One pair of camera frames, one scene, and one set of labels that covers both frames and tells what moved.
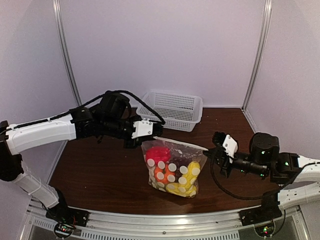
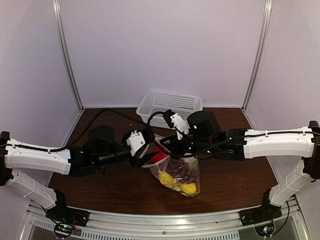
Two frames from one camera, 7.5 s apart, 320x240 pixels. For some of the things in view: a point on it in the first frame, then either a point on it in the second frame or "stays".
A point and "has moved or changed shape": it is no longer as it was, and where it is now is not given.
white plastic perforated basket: (181, 112) stays
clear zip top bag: (173, 166) has moved or changed shape
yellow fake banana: (186, 188) → (168, 180)
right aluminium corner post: (268, 11) stays
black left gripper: (132, 143) → (139, 162)
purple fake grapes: (179, 169) stays
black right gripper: (225, 171) → (173, 144)
